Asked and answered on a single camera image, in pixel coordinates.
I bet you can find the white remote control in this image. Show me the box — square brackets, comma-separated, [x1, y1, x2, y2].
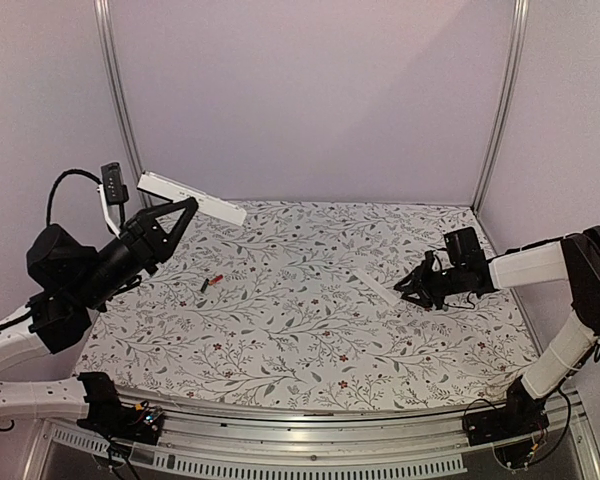
[137, 172, 247, 226]

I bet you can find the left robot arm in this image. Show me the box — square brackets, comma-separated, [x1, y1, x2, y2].
[0, 198, 198, 434]

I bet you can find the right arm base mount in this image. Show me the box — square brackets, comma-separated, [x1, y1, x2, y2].
[462, 379, 549, 446]

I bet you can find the red battery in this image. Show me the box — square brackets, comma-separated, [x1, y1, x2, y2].
[208, 275, 224, 286]

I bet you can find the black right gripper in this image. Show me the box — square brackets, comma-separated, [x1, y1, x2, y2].
[394, 260, 466, 310]

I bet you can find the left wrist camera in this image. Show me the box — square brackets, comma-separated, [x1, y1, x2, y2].
[101, 162, 129, 205]

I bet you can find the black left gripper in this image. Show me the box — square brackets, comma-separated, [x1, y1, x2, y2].
[71, 195, 197, 309]

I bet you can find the floral patterned table mat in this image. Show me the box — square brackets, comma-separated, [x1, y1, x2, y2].
[75, 201, 537, 410]

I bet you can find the left aluminium corner post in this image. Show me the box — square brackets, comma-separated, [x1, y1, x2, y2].
[93, 0, 144, 184]

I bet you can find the white remote battery cover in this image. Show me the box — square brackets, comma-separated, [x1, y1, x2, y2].
[354, 269, 399, 306]

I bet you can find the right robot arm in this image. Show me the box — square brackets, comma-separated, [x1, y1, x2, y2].
[394, 225, 600, 436]

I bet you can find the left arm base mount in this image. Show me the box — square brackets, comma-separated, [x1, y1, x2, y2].
[76, 372, 165, 446]

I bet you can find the right aluminium corner post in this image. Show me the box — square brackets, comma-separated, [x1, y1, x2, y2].
[471, 0, 529, 217]

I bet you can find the aluminium corner post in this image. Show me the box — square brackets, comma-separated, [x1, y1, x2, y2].
[471, 0, 529, 217]
[93, 0, 144, 184]

